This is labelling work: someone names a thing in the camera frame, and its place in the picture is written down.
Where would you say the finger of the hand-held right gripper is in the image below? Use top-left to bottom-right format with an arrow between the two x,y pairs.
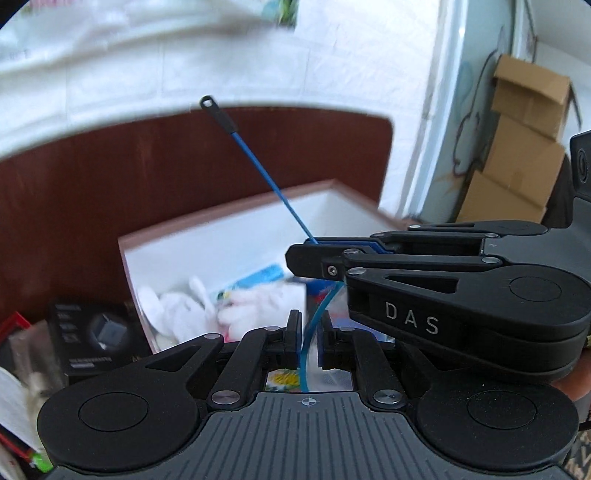
305,222 -> 548,254
285,244 -> 502,352

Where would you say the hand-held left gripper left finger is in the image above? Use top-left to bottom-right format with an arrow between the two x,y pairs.
147,310 -> 304,411

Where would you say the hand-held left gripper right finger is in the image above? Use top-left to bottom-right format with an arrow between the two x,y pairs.
318,313 -> 444,411

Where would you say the white cardboard box brown rim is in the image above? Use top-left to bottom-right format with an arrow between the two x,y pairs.
117,179 -> 402,356

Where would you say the blue cord with black tip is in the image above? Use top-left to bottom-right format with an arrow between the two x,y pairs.
199,95 -> 346,393

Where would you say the flower print clear bag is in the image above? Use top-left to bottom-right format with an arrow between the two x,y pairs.
265,367 -> 354,393

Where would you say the pink and white fluffy cloth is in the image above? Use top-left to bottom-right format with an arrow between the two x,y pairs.
217,281 -> 306,340

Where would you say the blue and white packet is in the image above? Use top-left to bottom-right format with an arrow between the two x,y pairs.
210,263 -> 287,301

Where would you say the letter patterned blanket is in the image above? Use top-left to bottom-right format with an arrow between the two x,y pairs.
566,415 -> 591,480

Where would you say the black printed box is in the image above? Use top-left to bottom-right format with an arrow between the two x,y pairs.
46,301 -> 148,386

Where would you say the floral printed cloth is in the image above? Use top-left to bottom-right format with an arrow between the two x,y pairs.
259,0 -> 301,29

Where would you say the clear plastic bag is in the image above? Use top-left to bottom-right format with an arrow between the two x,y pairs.
8,323 -> 65,393

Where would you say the red packet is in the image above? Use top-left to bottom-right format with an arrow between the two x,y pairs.
0,311 -> 32,344

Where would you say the white paper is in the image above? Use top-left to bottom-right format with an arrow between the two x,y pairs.
0,367 -> 44,457

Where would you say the white plastic bag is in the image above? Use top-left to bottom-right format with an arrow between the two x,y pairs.
0,0 -> 301,88

